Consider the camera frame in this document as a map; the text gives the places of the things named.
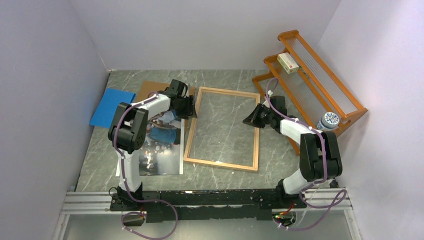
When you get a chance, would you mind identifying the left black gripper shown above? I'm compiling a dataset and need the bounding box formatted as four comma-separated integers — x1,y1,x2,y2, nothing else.
174,95,198,121

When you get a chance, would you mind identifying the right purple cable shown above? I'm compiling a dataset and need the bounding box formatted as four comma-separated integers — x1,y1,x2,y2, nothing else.
264,77,347,232

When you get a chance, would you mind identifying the orange wooden shelf rack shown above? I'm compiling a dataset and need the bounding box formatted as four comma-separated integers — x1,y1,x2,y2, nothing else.
252,30,368,136

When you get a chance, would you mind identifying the brown cardboard backing board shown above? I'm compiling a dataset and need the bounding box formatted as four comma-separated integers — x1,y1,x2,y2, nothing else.
133,81,188,128

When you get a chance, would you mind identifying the aluminium rail frame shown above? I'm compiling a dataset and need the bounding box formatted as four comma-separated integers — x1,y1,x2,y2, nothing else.
53,188,362,240

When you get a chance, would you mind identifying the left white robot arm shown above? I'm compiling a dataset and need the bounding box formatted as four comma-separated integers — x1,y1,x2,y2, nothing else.
108,79,197,210

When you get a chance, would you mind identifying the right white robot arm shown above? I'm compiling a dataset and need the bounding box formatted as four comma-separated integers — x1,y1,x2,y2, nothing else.
242,95,343,208

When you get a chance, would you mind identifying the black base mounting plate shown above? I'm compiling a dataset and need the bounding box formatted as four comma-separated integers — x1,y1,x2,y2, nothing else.
109,188,307,223

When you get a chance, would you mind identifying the white red small box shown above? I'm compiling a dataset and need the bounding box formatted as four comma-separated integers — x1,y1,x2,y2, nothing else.
277,52,299,74

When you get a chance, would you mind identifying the light wooden picture frame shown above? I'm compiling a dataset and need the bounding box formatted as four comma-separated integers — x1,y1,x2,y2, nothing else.
183,86,261,172

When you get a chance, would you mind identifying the printed photo sheet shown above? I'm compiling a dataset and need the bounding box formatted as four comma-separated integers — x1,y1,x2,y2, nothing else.
115,109,185,177

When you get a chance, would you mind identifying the blue white ceramic jar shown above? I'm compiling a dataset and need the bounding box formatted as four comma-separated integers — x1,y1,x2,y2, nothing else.
316,111,341,132

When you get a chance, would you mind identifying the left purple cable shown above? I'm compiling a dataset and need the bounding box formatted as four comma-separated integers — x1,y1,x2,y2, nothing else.
112,92,179,239

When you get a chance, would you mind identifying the purple cable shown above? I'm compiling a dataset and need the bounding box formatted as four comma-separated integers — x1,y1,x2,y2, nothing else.
264,77,347,232
112,92,179,239

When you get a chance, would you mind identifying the blue paper sheet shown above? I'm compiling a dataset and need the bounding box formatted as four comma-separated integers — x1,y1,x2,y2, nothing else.
89,88,136,129

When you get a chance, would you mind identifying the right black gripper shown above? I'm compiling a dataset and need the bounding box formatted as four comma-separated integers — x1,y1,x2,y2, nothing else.
243,103,274,129

